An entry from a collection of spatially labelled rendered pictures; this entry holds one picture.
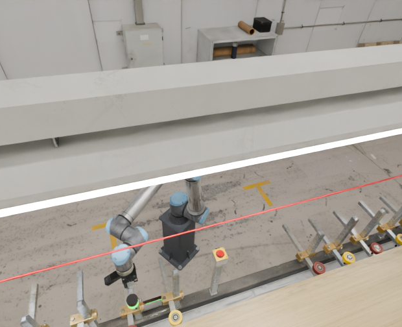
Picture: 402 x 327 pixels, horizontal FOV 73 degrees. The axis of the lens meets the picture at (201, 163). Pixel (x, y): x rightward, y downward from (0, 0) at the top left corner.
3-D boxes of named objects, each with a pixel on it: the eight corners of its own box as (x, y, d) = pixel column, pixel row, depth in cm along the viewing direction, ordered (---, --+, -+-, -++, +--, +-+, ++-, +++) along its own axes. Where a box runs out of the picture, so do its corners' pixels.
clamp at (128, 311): (120, 310, 166) (119, 307, 163) (142, 303, 170) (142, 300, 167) (122, 320, 163) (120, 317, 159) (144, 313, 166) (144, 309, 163)
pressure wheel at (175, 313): (166, 327, 163) (166, 320, 155) (172, 314, 169) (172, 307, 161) (178, 333, 161) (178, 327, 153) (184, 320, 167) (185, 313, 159)
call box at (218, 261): (211, 257, 160) (212, 250, 155) (222, 253, 162) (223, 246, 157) (215, 267, 155) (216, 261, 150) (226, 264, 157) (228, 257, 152)
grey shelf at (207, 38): (193, 130, 442) (197, 28, 337) (242, 121, 468) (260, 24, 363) (203, 147, 412) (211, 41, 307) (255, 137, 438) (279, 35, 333)
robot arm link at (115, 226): (170, 146, 185) (100, 225, 145) (186, 153, 181) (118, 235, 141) (172, 158, 193) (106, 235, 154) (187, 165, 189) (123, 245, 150)
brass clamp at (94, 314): (72, 317, 153) (69, 314, 150) (97, 309, 157) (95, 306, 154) (72, 329, 149) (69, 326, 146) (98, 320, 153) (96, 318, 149)
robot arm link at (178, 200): (176, 200, 247) (176, 187, 235) (192, 207, 241) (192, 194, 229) (166, 211, 237) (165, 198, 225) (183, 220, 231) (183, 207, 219)
